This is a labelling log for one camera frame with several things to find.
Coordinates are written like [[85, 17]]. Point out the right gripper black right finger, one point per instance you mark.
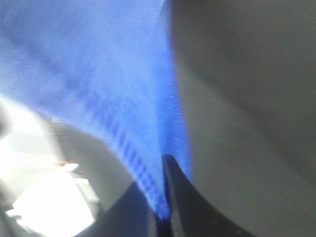
[[190, 214]]

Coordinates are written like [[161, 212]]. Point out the blue microfibre towel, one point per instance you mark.
[[105, 67]]

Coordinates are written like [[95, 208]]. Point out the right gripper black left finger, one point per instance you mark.
[[130, 216]]

